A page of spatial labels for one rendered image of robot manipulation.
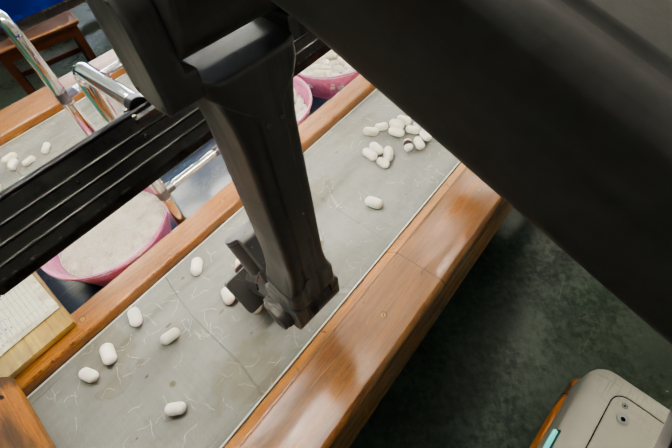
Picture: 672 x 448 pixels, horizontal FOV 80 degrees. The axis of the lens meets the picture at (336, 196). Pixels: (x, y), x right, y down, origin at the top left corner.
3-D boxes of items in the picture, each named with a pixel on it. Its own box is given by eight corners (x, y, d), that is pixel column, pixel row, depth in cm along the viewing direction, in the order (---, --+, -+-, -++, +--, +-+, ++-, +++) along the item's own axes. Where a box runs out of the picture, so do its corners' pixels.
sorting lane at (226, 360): (608, -13, 129) (611, -20, 127) (107, 593, 50) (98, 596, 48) (517, -31, 143) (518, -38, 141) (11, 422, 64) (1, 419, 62)
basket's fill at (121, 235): (195, 233, 88) (185, 218, 84) (104, 311, 78) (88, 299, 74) (140, 188, 98) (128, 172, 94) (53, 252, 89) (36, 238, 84)
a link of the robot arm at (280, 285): (115, -5, 15) (317, -94, 20) (56, -42, 18) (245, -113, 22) (292, 347, 49) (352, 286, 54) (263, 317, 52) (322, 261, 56)
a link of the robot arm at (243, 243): (291, 334, 48) (341, 284, 51) (232, 261, 44) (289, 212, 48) (258, 311, 58) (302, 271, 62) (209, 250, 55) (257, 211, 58)
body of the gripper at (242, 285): (221, 283, 62) (236, 290, 56) (269, 238, 67) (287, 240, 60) (248, 312, 64) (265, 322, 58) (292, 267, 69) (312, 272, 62)
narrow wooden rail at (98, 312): (512, -12, 147) (520, -45, 139) (38, 429, 69) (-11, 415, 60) (498, -15, 150) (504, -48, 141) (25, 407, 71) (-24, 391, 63)
